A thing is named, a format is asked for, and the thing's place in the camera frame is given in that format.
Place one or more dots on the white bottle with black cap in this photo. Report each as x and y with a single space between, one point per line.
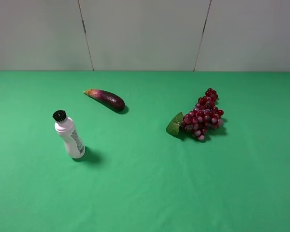
66 129

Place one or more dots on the purple eggplant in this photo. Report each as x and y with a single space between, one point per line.
106 98

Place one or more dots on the red grape bunch with leaf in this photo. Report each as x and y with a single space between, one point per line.
203 117

